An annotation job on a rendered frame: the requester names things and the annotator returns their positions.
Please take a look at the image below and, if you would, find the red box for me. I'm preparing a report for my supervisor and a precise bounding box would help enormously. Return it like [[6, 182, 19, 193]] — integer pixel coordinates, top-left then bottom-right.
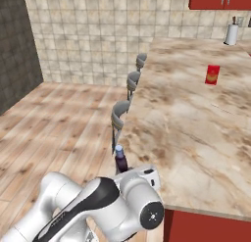
[[204, 64, 222, 86]]

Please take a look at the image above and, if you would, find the white paper towel roll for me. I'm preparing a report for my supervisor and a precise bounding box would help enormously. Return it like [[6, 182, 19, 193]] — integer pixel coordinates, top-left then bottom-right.
[[223, 16, 240, 47]]

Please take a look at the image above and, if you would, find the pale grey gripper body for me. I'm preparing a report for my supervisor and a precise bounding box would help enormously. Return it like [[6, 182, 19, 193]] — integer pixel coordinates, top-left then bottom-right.
[[113, 169, 144, 185]]

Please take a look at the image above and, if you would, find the red counter base cabinet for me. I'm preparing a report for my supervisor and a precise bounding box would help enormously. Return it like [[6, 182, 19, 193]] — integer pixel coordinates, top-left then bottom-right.
[[162, 208, 251, 242]]

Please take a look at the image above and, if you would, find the grey stool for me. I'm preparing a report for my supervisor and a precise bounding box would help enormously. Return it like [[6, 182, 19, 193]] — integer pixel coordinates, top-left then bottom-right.
[[135, 52, 148, 73], [110, 100, 131, 175], [125, 71, 142, 103]]

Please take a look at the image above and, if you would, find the purple bottle with blue cap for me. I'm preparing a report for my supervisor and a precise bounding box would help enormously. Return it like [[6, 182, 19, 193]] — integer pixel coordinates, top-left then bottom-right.
[[114, 144, 128, 174]]

